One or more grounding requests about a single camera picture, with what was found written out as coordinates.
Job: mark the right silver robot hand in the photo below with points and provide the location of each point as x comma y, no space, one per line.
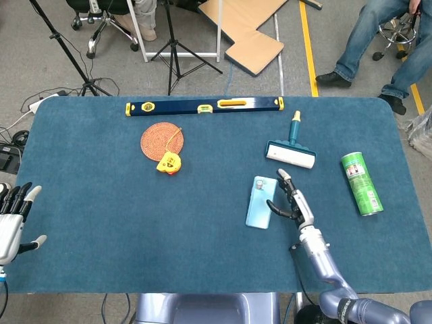
303,209

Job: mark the clear plastic bag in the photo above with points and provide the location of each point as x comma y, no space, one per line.
422,135

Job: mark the blue felt table cover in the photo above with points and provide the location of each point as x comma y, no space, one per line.
135,219

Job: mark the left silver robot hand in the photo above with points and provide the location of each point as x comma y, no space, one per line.
8,233

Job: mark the chrome office chair base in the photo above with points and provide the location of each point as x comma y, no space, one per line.
104,23

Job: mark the black waste bin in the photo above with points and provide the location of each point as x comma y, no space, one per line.
308,315

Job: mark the chrome wheeled stool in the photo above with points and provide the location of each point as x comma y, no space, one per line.
398,33

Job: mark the white metal frame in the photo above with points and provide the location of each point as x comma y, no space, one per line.
140,37

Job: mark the tan foam board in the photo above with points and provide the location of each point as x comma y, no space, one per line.
249,30

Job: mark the lavender robot base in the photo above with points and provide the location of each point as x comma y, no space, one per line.
206,308

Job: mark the black slanted light stand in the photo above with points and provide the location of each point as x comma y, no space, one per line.
69,55

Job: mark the black tripod with spread legs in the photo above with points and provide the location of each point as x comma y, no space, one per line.
173,47

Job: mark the black power adapter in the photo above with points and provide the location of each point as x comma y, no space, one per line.
8,158

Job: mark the orange woven round coaster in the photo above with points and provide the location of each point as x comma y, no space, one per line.
157,140

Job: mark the person leg with beige shoe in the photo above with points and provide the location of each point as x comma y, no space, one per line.
146,20

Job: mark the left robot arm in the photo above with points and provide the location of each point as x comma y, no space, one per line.
1,274

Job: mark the smartphone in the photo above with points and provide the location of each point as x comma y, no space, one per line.
261,206

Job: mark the green cylindrical snack can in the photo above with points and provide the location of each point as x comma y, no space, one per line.
361,182

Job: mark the white power strip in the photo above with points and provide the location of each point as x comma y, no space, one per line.
35,105

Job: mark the blue yellow spirit level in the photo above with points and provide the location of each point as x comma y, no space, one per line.
182,106

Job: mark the yellow tape measure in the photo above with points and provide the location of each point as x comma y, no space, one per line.
168,163

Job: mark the silver floor strip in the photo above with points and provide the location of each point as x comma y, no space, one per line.
278,54

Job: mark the right lavender robot arm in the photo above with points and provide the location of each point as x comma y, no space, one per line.
320,260

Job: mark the seated person in jeans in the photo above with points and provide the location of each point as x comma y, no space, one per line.
364,30

